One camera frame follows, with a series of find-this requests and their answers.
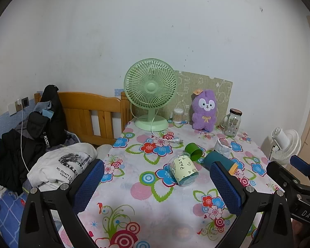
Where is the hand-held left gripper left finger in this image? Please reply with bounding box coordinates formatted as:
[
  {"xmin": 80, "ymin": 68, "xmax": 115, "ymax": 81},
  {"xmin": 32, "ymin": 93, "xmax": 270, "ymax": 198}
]
[{"xmin": 19, "ymin": 159, "xmax": 105, "ymax": 248}]

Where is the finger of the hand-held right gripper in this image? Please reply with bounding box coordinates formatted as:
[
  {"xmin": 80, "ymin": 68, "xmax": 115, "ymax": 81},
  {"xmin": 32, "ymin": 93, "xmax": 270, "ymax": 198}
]
[
  {"xmin": 290, "ymin": 155, "xmax": 310, "ymax": 186},
  {"xmin": 267, "ymin": 161, "xmax": 305, "ymax": 204}
]

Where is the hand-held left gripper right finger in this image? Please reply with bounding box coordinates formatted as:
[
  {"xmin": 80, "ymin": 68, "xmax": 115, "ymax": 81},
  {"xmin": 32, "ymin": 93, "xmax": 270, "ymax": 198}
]
[{"xmin": 209, "ymin": 161, "xmax": 294, "ymax": 248}]

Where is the clear glass cup yellow label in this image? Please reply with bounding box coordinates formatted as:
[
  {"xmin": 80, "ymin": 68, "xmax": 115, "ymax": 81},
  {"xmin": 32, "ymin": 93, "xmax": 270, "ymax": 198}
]
[{"xmin": 170, "ymin": 153, "xmax": 199, "ymax": 187}]

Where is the teal cup orange rim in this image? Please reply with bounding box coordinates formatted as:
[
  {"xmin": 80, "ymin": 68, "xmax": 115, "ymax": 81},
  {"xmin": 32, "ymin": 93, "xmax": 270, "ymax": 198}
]
[{"xmin": 203, "ymin": 151, "xmax": 245, "ymax": 175}]

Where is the green plastic cup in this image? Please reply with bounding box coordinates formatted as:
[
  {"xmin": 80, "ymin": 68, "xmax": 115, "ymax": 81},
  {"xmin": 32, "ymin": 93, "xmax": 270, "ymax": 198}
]
[{"xmin": 185, "ymin": 143, "xmax": 203, "ymax": 161}]

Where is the white standing fan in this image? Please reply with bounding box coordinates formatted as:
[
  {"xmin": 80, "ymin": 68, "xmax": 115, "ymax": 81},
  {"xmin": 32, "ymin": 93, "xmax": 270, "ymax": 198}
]
[{"xmin": 268, "ymin": 127, "xmax": 302, "ymax": 166}]

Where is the white printed t-shirt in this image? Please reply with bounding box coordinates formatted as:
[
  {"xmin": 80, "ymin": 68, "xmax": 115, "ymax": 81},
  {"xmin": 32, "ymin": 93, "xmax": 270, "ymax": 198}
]
[{"xmin": 27, "ymin": 143, "xmax": 98, "ymax": 193}]

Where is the glass jar mug with lid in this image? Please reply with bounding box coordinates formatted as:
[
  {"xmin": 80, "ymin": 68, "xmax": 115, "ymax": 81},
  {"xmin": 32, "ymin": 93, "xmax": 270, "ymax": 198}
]
[{"xmin": 221, "ymin": 108, "xmax": 243, "ymax": 137}]

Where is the floral tablecloth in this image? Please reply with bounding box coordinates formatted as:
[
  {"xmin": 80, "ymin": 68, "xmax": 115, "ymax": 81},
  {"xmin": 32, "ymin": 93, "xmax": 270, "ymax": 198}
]
[{"xmin": 77, "ymin": 120, "xmax": 288, "ymax": 248}]

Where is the purple plush toy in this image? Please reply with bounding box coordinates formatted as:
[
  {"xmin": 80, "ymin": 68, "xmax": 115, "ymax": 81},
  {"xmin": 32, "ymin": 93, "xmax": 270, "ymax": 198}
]
[{"xmin": 191, "ymin": 89, "xmax": 219, "ymax": 132}]

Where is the wooden bed headboard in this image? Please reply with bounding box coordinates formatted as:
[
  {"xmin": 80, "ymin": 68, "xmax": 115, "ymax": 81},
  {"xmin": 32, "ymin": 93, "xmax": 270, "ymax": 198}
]
[{"xmin": 34, "ymin": 91, "xmax": 133, "ymax": 145}]

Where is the blue checked bedsheet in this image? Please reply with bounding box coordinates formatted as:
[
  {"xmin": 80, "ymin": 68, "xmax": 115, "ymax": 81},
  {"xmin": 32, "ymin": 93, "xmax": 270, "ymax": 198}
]
[{"xmin": 0, "ymin": 183, "xmax": 66, "ymax": 248}]

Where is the black clothing pile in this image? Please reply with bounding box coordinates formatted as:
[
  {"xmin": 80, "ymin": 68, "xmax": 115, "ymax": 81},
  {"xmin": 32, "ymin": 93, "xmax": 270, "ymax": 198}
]
[{"xmin": 0, "ymin": 128, "xmax": 47, "ymax": 195}]

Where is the cotton swab container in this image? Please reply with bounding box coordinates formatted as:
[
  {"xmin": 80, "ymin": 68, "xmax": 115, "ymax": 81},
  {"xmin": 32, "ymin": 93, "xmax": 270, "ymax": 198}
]
[{"xmin": 172, "ymin": 108, "xmax": 185, "ymax": 124}]

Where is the patterned cardboard panel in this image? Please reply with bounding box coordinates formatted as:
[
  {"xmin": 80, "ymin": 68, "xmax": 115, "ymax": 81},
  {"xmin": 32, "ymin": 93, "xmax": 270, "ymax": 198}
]
[{"xmin": 174, "ymin": 70, "xmax": 233, "ymax": 125}]

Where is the green desk fan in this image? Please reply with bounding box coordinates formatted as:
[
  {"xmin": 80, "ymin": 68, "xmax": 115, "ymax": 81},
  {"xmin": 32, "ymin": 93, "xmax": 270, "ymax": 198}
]
[{"xmin": 124, "ymin": 58, "xmax": 178, "ymax": 132}]

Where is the white fan cable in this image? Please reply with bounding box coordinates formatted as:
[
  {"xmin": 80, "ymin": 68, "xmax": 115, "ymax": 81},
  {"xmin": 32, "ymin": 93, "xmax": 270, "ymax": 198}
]
[{"xmin": 150, "ymin": 110, "xmax": 184, "ymax": 145}]

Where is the white charging cable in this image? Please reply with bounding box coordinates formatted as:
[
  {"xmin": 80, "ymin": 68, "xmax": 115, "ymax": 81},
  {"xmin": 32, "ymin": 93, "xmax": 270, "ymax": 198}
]
[{"xmin": 19, "ymin": 106, "xmax": 29, "ymax": 173}]

